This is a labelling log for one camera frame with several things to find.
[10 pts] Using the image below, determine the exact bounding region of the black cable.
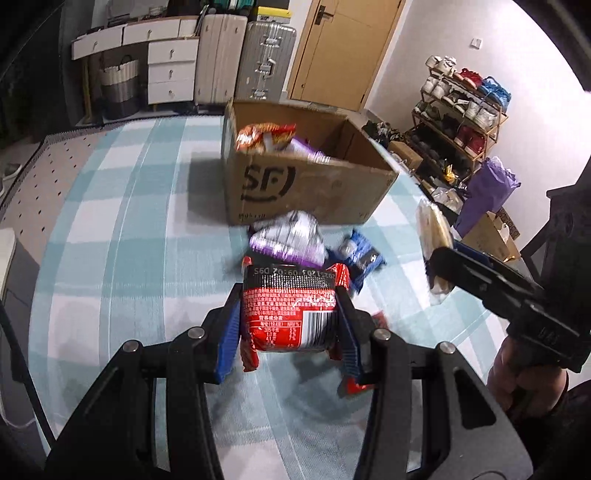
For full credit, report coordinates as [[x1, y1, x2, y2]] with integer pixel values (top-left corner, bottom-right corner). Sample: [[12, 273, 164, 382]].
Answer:
[[0, 300, 56, 445]]

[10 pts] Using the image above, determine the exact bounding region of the silver suitcase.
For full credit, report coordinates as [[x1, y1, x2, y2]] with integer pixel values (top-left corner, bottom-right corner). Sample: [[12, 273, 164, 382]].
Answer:
[[238, 21, 296, 102]]

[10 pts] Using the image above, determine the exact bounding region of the printed cardboard box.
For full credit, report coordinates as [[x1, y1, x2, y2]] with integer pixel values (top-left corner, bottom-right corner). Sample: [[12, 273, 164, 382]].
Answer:
[[462, 210, 522, 264]]

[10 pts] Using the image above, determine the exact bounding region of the white drawer cabinet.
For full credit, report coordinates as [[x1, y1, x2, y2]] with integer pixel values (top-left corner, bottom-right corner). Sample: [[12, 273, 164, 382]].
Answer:
[[148, 37, 197, 104]]

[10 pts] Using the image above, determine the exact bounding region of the wooden door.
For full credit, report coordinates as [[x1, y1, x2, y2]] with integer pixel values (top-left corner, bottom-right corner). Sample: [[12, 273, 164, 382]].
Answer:
[[286, 0, 407, 112]]

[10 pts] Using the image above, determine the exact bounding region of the purple bag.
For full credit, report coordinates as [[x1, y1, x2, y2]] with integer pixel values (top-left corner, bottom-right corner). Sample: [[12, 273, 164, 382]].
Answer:
[[455, 157, 522, 236]]

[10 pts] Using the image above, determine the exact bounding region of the clear yellow biscuit packet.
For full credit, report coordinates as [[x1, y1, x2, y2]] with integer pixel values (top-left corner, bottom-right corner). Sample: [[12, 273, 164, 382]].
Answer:
[[416, 200, 457, 306]]

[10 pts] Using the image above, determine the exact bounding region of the woven laundry basket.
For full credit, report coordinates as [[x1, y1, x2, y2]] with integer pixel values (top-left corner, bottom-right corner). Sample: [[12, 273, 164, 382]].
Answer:
[[99, 58, 140, 118]]

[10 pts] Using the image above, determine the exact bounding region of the beige suitcase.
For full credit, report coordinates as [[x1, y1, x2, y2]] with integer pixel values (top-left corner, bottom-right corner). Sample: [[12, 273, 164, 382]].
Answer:
[[194, 13, 247, 107]]

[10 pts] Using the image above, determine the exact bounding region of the person's right hand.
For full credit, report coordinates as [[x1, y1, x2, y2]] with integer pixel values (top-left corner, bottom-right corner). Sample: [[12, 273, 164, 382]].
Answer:
[[485, 337, 568, 416]]

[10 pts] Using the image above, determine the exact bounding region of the small red white packet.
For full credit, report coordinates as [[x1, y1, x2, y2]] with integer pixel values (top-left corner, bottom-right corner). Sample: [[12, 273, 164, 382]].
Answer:
[[341, 364, 376, 397]]

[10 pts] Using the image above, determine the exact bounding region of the orange snack packet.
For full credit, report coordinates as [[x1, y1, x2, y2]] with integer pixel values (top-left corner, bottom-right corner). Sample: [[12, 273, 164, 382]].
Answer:
[[235, 122, 297, 154]]

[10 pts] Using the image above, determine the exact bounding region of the teal suitcase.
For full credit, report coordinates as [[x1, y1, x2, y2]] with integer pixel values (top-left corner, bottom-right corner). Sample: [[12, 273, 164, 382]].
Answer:
[[215, 0, 258, 14]]

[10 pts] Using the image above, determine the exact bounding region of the white purple printed snack packet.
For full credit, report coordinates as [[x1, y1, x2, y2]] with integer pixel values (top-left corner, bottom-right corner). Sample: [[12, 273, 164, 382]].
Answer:
[[249, 210, 327, 267]]

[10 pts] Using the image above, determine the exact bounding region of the brown cardboard box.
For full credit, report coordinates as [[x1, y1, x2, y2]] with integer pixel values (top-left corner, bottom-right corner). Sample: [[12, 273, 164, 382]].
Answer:
[[222, 98, 400, 227]]

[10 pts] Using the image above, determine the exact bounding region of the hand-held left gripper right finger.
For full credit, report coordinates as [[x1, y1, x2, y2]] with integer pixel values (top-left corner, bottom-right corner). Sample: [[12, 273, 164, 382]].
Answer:
[[335, 288, 548, 480]]

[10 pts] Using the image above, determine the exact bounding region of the wooden shoe rack with shoes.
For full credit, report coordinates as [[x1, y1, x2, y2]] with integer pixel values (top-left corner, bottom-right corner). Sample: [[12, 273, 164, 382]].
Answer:
[[413, 55, 512, 181]]

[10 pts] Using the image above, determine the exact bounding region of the blue snack packet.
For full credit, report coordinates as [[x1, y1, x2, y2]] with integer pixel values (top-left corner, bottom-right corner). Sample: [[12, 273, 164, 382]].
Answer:
[[327, 228, 387, 296]]

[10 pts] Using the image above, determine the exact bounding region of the clear plastic bag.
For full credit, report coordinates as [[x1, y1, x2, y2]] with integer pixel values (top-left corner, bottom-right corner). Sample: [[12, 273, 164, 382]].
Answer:
[[431, 187, 462, 213]]

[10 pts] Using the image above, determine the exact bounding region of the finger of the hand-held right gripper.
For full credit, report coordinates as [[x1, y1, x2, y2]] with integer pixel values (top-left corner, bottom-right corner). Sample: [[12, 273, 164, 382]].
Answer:
[[455, 243, 536, 280], [427, 247, 546, 319]]

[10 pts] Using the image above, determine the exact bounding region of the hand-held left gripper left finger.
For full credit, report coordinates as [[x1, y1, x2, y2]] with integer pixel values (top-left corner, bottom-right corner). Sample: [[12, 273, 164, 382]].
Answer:
[[44, 288, 243, 480]]

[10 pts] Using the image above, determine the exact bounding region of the yellow black shoe box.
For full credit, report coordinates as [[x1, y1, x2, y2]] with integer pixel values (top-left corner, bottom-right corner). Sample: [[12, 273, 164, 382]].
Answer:
[[256, 6, 294, 24]]

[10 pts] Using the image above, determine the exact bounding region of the white desk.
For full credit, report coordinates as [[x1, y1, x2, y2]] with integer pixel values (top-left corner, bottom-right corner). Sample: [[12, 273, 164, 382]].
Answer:
[[71, 16, 201, 121]]

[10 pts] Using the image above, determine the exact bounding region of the pile of sneakers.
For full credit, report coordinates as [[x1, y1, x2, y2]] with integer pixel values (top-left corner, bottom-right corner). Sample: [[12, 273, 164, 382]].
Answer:
[[362, 120, 407, 151]]

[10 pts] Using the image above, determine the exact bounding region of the red black snack packet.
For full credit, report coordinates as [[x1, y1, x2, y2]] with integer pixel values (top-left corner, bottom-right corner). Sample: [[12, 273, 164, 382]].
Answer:
[[240, 261, 352, 372]]

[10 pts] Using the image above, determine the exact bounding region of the small cardboard box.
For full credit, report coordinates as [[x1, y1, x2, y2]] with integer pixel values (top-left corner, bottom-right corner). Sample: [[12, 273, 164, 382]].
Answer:
[[388, 141, 423, 169]]

